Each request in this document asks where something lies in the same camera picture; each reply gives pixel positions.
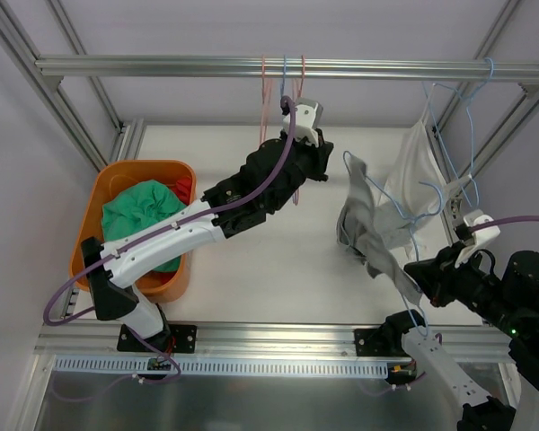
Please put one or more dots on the orange plastic tub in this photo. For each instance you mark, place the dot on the orange plastic tub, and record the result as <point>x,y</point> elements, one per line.
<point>109,183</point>

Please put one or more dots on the green tank top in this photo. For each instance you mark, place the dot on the green tank top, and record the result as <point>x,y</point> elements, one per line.
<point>132,211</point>

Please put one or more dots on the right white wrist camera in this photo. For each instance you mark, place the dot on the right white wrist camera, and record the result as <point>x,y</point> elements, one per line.
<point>473,235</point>

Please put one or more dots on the grey tank top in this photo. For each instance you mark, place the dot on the grey tank top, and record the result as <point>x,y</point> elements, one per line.
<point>357,235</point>

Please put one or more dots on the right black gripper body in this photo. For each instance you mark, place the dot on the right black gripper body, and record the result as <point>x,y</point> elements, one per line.
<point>437,278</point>

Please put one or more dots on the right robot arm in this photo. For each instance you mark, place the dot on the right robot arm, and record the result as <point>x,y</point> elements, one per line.
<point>509,303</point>

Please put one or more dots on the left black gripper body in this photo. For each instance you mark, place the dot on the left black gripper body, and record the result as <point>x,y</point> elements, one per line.
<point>312,156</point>

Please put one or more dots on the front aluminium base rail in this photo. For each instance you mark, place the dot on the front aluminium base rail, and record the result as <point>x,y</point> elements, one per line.
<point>270,341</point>

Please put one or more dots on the white tank top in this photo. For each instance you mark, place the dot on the white tank top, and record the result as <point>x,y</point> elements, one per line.
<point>412,192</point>

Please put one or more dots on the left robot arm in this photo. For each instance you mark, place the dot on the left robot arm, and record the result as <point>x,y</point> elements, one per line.
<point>266,181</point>

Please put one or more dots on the red tank top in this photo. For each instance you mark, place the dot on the red tank top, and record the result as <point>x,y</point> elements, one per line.
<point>170,200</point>

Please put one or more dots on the white slotted cable duct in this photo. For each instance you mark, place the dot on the white slotted cable duct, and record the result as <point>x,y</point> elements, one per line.
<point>353,369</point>

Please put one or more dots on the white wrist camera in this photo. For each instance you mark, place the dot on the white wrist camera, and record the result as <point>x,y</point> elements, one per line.
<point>473,235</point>
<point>308,115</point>

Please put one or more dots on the blue wire hanger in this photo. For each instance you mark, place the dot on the blue wire hanger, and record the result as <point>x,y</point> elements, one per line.
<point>431,114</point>
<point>282,87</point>
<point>366,212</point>
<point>467,101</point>

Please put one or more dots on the aluminium hanging rail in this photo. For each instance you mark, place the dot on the aluminium hanging rail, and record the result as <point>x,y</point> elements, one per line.
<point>465,71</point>

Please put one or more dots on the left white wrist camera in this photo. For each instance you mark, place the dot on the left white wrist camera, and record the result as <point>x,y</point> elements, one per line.
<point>308,115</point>

